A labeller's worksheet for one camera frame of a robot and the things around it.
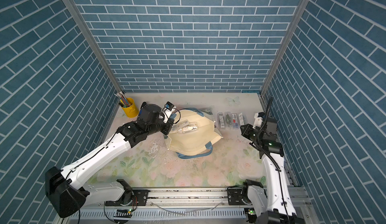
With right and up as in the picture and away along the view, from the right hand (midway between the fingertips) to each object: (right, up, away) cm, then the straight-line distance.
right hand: (244, 126), depth 78 cm
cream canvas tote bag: (-26, -11, +7) cm, 29 cm away
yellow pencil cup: (-70, +8, +21) cm, 73 cm away
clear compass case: (-1, +2, +1) cm, 2 cm away
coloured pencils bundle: (-75, +14, +21) cm, 79 cm away
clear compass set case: (-4, 0, +24) cm, 24 cm away
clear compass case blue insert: (+1, -2, +23) cm, 24 cm away
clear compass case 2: (-36, -1, +16) cm, 39 cm away
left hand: (-35, +3, -2) cm, 35 cm away
